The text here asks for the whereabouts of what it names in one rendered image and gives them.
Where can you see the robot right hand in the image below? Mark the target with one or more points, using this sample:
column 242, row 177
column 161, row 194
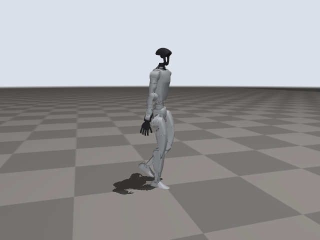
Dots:
column 146, row 126

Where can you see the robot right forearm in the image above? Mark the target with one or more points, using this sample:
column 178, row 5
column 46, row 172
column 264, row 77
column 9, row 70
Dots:
column 150, row 106

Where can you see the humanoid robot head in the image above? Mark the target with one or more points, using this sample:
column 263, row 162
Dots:
column 163, row 53

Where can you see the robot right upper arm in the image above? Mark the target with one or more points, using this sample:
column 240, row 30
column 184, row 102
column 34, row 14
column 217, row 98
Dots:
column 154, row 77

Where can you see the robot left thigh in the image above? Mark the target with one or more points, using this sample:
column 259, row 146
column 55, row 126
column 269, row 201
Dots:
column 170, row 129

